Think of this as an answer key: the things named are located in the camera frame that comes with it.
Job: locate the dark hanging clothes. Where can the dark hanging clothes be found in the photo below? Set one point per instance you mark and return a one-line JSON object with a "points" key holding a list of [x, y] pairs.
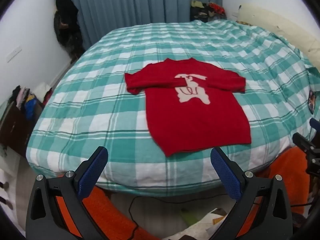
{"points": [[66, 25]]}

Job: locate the dark wooden cabinet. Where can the dark wooden cabinet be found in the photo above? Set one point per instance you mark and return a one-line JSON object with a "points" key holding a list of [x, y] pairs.
{"points": [[12, 127]]}

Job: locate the white bag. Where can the white bag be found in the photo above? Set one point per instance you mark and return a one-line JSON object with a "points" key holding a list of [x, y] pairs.
{"points": [[42, 90]]}

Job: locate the bed with green checked blanket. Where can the bed with green checked blanket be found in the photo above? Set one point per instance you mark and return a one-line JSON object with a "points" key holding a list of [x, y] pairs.
{"points": [[100, 110]]}

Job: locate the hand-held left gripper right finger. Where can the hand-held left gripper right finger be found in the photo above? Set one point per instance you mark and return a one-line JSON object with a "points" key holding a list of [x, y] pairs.
{"points": [[225, 172]]}

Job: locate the white wall switch plate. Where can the white wall switch plate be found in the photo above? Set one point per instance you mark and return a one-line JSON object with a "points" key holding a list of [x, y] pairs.
{"points": [[13, 54]]}

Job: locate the scattered papers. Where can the scattered papers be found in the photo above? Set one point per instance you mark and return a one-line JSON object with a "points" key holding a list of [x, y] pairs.
{"points": [[215, 220]]}

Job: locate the pile of colourful clothes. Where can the pile of colourful clothes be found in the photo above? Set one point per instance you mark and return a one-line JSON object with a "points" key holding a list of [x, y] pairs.
{"points": [[207, 10]]}

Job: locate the blue-grey curtain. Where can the blue-grey curtain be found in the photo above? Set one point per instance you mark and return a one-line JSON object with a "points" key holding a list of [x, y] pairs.
{"points": [[125, 2]]}

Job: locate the red knit sweater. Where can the red knit sweater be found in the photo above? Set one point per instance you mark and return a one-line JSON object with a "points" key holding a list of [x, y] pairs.
{"points": [[195, 122]]}

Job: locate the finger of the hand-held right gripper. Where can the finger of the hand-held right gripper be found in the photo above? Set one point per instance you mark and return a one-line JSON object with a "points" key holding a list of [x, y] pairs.
{"points": [[303, 142], [315, 125]]}

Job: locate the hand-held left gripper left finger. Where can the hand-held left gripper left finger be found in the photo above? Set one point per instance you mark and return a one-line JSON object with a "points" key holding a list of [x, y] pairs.
{"points": [[92, 172]]}

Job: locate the cream headboard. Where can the cream headboard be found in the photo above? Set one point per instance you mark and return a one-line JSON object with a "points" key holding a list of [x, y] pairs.
{"points": [[275, 22]]}

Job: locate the dark printed round item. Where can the dark printed round item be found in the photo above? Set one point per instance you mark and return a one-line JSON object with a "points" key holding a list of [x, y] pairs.
{"points": [[312, 102]]}

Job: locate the clothes heap on cabinet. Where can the clothes heap on cabinet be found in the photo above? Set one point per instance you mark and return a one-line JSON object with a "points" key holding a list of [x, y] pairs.
{"points": [[28, 105]]}

